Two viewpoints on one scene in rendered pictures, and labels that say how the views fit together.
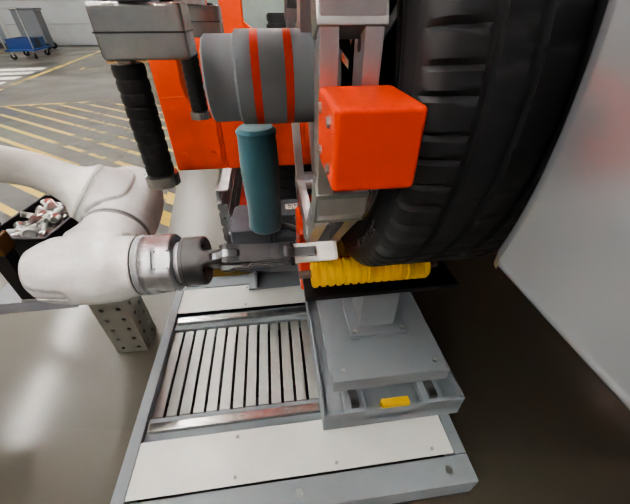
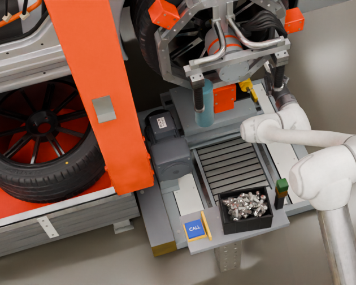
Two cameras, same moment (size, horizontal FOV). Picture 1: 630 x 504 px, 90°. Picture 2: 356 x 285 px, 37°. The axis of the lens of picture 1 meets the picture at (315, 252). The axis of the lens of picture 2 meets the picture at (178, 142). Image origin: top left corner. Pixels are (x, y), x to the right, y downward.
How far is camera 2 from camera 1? 2.39 m
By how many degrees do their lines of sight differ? 60
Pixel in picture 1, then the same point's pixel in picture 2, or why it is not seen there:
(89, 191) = (276, 120)
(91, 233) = (293, 112)
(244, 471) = (291, 155)
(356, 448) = not seen: hidden behind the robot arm
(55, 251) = (303, 119)
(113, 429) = (285, 236)
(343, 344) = (235, 110)
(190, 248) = (286, 90)
